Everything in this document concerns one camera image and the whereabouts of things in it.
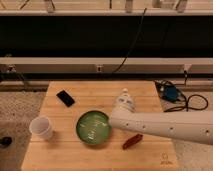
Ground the green ceramic bowl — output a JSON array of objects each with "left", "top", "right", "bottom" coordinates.
[{"left": 76, "top": 110, "right": 111, "bottom": 145}]

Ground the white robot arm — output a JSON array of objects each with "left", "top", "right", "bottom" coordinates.
[{"left": 109, "top": 94, "right": 213, "bottom": 145}]

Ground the white plastic bottle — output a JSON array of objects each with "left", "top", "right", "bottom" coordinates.
[{"left": 122, "top": 88, "right": 130, "bottom": 97}]

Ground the black smartphone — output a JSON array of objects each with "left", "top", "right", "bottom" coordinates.
[{"left": 57, "top": 90, "right": 75, "bottom": 107}]

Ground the red brown snack packet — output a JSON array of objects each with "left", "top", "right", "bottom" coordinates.
[{"left": 122, "top": 134, "right": 143, "bottom": 150}]

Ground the white paper cup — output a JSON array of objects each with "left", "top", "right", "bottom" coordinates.
[{"left": 29, "top": 116, "right": 53, "bottom": 140}]

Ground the black object on floor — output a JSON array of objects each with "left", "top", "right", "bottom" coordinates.
[{"left": 0, "top": 137, "right": 12, "bottom": 147}]

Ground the white metal rail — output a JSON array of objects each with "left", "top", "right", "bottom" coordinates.
[{"left": 0, "top": 57, "right": 213, "bottom": 74}]

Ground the blue device with cables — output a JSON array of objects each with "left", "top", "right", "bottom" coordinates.
[{"left": 155, "top": 80, "right": 209, "bottom": 112}]

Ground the black hanging cable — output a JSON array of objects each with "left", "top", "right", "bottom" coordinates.
[{"left": 112, "top": 7, "right": 148, "bottom": 74}]

